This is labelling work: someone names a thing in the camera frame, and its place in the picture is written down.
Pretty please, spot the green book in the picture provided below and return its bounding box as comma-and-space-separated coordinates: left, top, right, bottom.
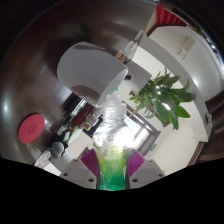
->
66, 126, 83, 144

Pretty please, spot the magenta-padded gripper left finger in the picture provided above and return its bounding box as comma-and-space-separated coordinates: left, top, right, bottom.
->
59, 148, 100, 190

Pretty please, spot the red carpeted staircase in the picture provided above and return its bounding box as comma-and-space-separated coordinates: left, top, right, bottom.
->
155, 4, 188, 28

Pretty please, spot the small potted plant, white pot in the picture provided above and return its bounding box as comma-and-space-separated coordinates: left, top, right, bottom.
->
125, 62, 197, 131

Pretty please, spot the box of snack packets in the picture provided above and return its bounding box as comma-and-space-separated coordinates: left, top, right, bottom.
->
83, 113, 102, 132

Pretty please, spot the clear bottle with green drink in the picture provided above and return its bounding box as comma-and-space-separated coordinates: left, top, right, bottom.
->
92, 93, 134, 192

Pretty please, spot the flat round red coaster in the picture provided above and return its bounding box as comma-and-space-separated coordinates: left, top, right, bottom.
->
17, 113, 46, 144

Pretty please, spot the dark wooden glazed door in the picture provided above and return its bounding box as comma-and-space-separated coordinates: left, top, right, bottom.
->
128, 113, 161, 146

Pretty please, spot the white wall radiator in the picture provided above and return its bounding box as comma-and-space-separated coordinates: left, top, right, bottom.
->
178, 36, 196, 59

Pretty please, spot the printed paper sheet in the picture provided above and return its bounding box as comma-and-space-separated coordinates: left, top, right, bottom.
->
33, 149, 53, 169

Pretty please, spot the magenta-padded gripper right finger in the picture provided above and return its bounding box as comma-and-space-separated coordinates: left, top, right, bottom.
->
126, 148, 166, 190

